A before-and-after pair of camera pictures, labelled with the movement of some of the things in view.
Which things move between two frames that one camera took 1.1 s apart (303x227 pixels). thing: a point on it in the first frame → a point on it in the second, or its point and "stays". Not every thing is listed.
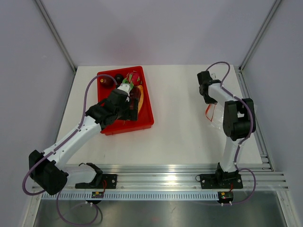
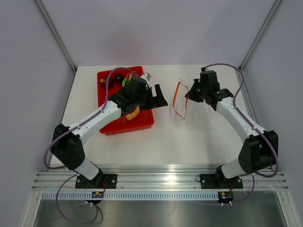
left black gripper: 130,114 → 158,101
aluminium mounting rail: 255,176 stays
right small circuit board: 225,196 stays
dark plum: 119,78 stays
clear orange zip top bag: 214,114 → 193,112
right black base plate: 220,180 stays
